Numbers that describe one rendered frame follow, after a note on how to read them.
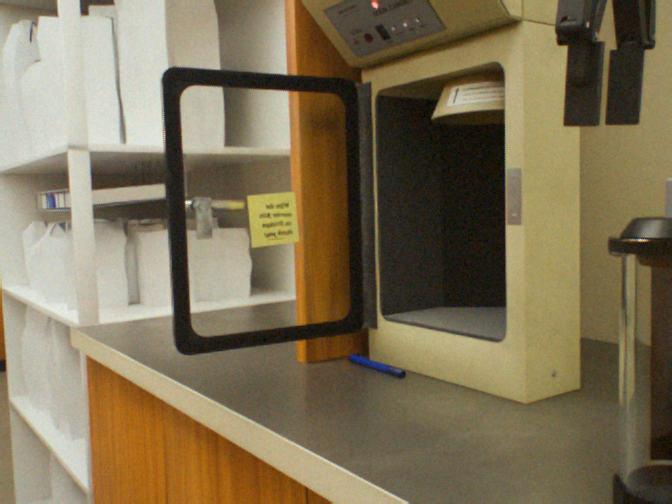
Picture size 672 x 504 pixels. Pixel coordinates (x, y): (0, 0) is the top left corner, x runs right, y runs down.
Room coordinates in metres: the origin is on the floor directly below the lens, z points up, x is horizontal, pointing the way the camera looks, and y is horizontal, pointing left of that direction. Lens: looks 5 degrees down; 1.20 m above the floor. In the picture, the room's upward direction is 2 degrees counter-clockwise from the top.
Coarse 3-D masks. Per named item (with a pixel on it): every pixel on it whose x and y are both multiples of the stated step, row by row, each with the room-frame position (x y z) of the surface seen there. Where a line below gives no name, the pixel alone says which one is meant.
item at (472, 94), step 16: (448, 80) 0.99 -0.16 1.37; (464, 80) 0.96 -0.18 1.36; (480, 80) 0.94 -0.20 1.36; (496, 80) 0.93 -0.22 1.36; (448, 96) 0.97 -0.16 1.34; (464, 96) 0.94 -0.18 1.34; (480, 96) 0.93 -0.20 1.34; (496, 96) 0.92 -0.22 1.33; (448, 112) 0.95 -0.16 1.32; (464, 112) 0.94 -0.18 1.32; (480, 112) 1.08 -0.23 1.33; (496, 112) 1.08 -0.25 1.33
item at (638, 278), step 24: (624, 240) 0.50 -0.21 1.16; (648, 240) 0.49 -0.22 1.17; (624, 264) 0.52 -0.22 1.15; (648, 264) 0.49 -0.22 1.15; (624, 288) 0.52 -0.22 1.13; (648, 288) 0.49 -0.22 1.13; (624, 312) 0.52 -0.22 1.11; (648, 312) 0.49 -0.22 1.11; (624, 336) 0.52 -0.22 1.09; (648, 336) 0.49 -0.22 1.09; (624, 360) 0.52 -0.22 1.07; (648, 360) 0.49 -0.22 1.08; (624, 384) 0.52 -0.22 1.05; (648, 384) 0.49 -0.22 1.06; (624, 408) 0.52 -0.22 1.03; (648, 408) 0.49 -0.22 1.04; (624, 432) 0.52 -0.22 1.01; (648, 432) 0.49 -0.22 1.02; (624, 456) 0.52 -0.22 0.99; (648, 456) 0.49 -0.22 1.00; (624, 480) 0.52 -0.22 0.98; (648, 480) 0.49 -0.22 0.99
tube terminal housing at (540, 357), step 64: (384, 64) 1.05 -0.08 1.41; (448, 64) 0.94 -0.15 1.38; (512, 64) 0.85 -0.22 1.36; (512, 128) 0.85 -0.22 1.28; (576, 128) 0.89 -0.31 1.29; (576, 192) 0.89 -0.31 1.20; (512, 256) 0.85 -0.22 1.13; (576, 256) 0.89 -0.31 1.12; (384, 320) 1.06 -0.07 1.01; (512, 320) 0.85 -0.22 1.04; (576, 320) 0.89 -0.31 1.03; (512, 384) 0.85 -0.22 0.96; (576, 384) 0.89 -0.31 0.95
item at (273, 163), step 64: (192, 128) 0.95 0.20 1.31; (256, 128) 0.99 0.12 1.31; (320, 128) 1.04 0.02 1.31; (192, 192) 0.95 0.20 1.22; (256, 192) 0.99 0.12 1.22; (320, 192) 1.04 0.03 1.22; (192, 256) 0.95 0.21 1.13; (256, 256) 0.99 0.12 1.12; (320, 256) 1.04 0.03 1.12; (192, 320) 0.94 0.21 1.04; (256, 320) 0.99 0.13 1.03; (320, 320) 1.04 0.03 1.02
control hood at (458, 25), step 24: (312, 0) 1.01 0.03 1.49; (336, 0) 0.98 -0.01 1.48; (432, 0) 0.87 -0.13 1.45; (456, 0) 0.85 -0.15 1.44; (480, 0) 0.83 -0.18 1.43; (504, 0) 0.81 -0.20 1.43; (456, 24) 0.88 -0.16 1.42; (480, 24) 0.86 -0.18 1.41; (504, 24) 0.85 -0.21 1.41; (408, 48) 0.97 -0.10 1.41
